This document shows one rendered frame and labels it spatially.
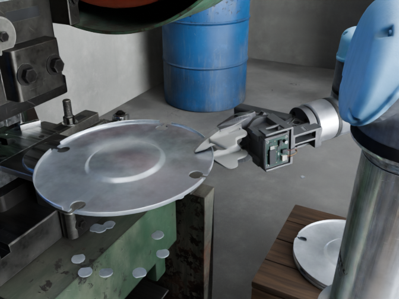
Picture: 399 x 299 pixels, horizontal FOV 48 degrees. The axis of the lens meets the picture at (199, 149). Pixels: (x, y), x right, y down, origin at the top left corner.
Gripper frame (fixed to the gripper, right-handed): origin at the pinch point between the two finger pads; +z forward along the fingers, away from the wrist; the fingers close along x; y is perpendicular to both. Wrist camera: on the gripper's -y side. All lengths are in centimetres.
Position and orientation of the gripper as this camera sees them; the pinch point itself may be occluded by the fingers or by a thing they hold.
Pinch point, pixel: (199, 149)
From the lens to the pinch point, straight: 74.6
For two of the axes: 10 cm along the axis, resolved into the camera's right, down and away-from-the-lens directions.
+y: 4.2, 4.2, -8.1
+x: 0.7, 8.7, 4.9
